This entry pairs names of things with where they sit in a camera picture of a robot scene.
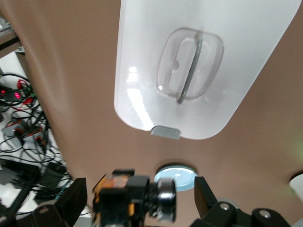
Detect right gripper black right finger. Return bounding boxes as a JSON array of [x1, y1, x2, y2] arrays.
[[193, 176, 238, 227]]

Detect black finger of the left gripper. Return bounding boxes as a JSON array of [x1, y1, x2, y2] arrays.
[[113, 168, 136, 177], [99, 189, 131, 225]]

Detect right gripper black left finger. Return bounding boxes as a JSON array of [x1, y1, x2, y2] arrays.
[[28, 178, 89, 227]]

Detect grey box latch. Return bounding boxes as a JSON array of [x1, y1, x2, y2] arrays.
[[150, 125, 182, 140]]

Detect white lidded storage box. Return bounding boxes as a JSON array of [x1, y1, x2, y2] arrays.
[[113, 0, 300, 140]]

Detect light blue round plate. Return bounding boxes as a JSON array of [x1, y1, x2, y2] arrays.
[[153, 165, 197, 192]]

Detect black device red lights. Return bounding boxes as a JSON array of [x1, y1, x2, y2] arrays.
[[0, 86, 34, 102]]

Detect tangled black cables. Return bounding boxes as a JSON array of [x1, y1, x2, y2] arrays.
[[0, 70, 71, 213]]

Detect grey lid handle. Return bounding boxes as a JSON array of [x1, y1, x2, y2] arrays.
[[176, 27, 205, 105]]

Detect grey table frame bars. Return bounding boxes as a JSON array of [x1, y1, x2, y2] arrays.
[[0, 16, 27, 57]]

